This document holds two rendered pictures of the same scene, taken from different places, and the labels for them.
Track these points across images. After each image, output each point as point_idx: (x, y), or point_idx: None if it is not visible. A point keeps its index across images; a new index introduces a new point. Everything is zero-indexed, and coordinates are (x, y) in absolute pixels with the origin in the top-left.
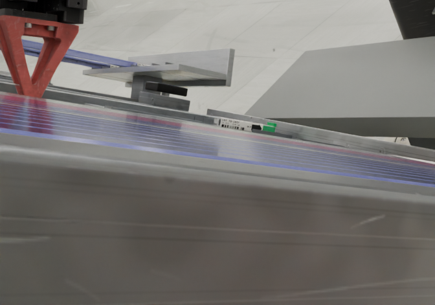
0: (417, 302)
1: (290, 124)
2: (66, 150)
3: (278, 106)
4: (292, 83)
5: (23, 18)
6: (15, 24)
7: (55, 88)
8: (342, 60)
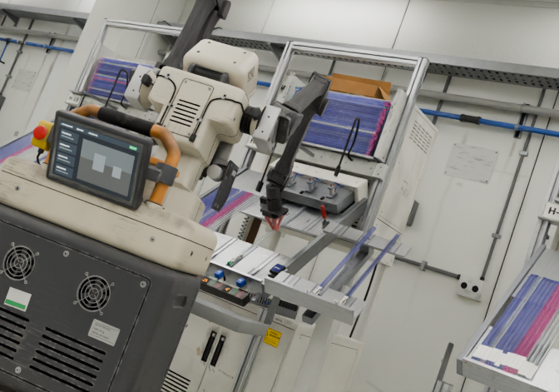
0: None
1: (223, 265)
2: (210, 188)
3: (246, 317)
4: (242, 317)
5: None
6: None
7: (300, 250)
8: (214, 307)
